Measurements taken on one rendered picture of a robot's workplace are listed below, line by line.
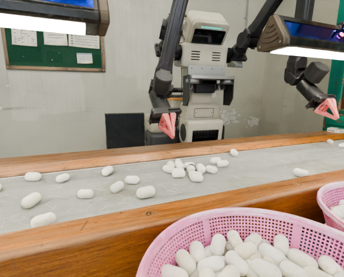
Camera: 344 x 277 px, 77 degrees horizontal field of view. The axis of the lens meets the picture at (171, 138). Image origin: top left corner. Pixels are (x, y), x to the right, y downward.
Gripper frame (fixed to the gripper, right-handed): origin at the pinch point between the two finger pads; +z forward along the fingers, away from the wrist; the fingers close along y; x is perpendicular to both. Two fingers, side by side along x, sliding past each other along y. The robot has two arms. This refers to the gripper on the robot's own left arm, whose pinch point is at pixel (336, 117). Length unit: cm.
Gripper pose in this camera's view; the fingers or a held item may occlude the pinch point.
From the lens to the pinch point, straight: 99.7
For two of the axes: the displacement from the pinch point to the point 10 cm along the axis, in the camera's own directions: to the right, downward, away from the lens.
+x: -2.4, 6.3, 7.4
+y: 9.3, -0.7, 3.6
